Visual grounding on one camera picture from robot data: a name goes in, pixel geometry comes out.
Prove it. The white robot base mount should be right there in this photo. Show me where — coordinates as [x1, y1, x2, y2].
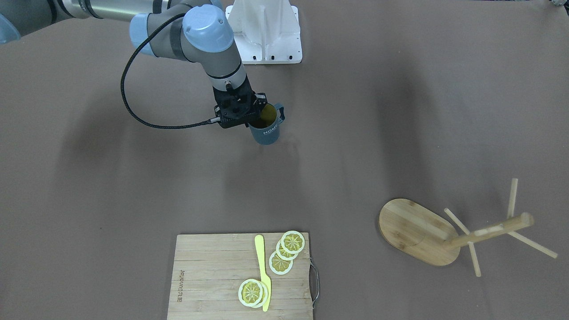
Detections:
[225, 0, 303, 65]

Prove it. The lemon slice middle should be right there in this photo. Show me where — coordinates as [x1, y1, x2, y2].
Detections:
[252, 281, 269, 308]

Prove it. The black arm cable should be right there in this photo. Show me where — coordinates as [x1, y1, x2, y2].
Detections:
[120, 12, 223, 130]

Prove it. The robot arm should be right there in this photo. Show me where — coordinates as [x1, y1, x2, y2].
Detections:
[0, 0, 268, 129]

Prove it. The wooden cutting board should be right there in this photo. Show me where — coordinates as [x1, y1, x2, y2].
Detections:
[167, 232, 319, 320]

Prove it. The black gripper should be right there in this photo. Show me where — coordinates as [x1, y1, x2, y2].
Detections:
[213, 77, 268, 129]

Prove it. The lemon slice front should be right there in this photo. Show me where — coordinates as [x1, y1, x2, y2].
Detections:
[238, 278, 262, 308]

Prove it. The blue mug with yellow interior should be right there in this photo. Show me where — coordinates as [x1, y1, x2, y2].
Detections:
[246, 103, 285, 145]

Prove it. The lemon slice back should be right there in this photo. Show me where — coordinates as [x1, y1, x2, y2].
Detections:
[269, 251, 293, 275]

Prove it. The bamboo cup rack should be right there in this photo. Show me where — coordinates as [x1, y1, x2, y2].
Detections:
[377, 178, 558, 277]

